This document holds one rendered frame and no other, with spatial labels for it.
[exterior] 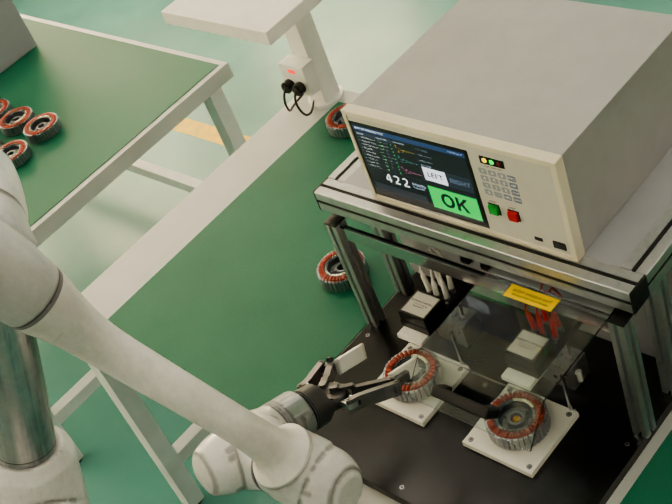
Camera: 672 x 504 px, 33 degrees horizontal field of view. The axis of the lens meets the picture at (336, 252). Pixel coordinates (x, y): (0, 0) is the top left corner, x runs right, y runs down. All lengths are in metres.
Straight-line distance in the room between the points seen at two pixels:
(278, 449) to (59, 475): 0.44
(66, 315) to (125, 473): 1.93
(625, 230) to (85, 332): 0.86
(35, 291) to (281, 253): 1.21
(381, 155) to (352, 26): 2.97
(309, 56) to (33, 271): 1.61
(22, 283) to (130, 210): 2.92
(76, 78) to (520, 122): 2.17
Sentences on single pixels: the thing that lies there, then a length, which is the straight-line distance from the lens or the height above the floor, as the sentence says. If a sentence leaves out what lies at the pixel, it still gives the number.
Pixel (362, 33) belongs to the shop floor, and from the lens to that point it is 4.85.
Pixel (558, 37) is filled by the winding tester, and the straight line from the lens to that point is 1.97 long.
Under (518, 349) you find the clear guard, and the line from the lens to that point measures 1.80.
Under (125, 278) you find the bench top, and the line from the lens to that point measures 2.80.
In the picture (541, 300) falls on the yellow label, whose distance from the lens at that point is 1.86.
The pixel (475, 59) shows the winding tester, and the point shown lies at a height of 1.32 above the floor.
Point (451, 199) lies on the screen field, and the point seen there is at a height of 1.17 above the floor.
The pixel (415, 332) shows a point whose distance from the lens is 2.14.
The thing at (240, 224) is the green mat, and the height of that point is 0.75.
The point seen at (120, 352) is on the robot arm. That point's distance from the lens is 1.61.
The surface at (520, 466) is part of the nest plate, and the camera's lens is 2.01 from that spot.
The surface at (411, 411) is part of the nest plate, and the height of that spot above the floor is 0.78.
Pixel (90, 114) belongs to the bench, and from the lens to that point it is 3.51.
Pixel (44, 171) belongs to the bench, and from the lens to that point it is 3.36.
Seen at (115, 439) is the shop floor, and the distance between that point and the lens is 3.56.
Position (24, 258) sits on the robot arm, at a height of 1.58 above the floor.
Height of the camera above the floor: 2.37
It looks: 39 degrees down
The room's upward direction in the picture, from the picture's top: 23 degrees counter-clockwise
